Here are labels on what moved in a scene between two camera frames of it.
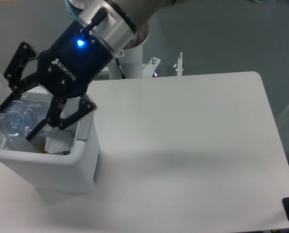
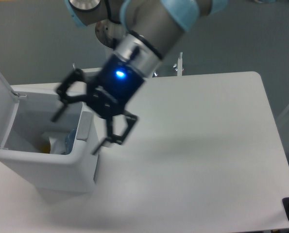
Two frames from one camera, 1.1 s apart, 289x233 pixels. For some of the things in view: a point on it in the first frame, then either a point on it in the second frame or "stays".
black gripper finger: [62, 112] -> [121, 139]
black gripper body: [74, 62] -> [115, 85]
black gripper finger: [13, 72] -> [62, 91]
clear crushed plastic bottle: [22, 119] -> [69, 141]
